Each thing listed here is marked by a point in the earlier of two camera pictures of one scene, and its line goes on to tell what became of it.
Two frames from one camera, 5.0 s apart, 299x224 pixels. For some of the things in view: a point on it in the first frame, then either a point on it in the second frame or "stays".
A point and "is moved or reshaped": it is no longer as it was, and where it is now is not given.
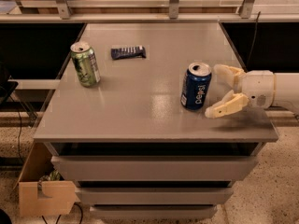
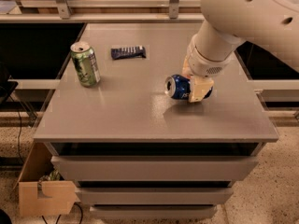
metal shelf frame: (63, 9) stays
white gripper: (259, 87) -> (203, 63)
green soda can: (86, 63) stays
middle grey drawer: (153, 196) stays
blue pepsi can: (196, 86) is moved or reshaped
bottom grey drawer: (153, 212) stays
